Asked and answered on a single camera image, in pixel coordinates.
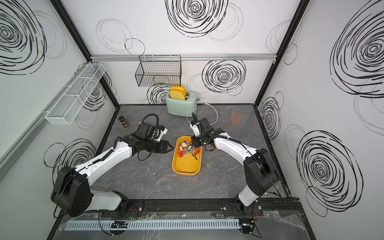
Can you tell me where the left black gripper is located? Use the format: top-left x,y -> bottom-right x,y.
145,139 -> 175,154

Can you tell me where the pile of tagged keys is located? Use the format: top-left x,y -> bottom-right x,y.
178,141 -> 201,160

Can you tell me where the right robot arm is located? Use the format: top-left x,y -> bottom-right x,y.
191,126 -> 280,209

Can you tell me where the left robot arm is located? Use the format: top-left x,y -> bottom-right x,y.
51,135 -> 174,218

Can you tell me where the yellow plastic storage box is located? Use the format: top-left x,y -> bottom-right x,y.
172,136 -> 203,176

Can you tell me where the mint green toaster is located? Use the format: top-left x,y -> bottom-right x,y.
166,92 -> 198,117

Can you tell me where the brown spice jar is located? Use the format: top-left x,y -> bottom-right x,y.
119,116 -> 130,129

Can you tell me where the yellow toast slice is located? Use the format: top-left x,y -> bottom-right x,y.
169,85 -> 187,100

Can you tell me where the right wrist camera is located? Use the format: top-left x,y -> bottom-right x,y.
190,118 -> 214,137

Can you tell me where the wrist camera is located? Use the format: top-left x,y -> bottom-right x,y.
134,122 -> 168,142
190,118 -> 214,137

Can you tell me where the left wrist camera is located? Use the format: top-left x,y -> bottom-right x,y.
134,122 -> 168,142

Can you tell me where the white toaster power cable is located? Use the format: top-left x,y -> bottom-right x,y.
186,101 -> 219,127

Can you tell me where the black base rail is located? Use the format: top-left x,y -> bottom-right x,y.
61,196 -> 304,218

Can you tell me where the black wire wall basket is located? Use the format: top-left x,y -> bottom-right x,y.
135,55 -> 182,87

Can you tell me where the white slotted cable duct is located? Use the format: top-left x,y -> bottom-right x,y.
64,219 -> 241,232

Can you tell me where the white wire wall shelf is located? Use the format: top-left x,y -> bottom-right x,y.
45,63 -> 106,125

